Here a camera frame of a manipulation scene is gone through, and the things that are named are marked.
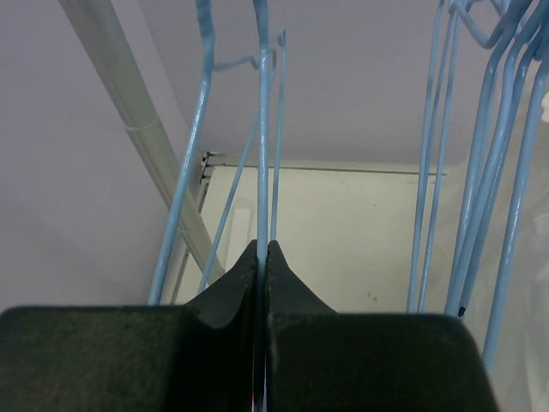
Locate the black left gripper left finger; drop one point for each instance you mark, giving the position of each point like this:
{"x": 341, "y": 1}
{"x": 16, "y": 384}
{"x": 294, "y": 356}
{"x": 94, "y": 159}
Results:
{"x": 192, "y": 357}

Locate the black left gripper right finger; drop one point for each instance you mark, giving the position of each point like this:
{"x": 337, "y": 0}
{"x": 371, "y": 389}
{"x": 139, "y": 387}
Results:
{"x": 322, "y": 360}

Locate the blue wire hanger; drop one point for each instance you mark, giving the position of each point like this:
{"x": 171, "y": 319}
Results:
{"x": 206, "y": 26}

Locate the white hanging garment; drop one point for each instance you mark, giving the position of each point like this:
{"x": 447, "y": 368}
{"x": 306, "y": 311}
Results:
{"x": 519, "y": 372}

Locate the white clothes rack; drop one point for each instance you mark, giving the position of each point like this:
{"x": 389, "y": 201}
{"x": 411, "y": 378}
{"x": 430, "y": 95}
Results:
{"x": 97, "y": 26}

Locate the blue empty hangers bunch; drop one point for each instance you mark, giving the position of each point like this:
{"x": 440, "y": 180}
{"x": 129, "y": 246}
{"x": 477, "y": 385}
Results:
{"x": 519, "y": 38}

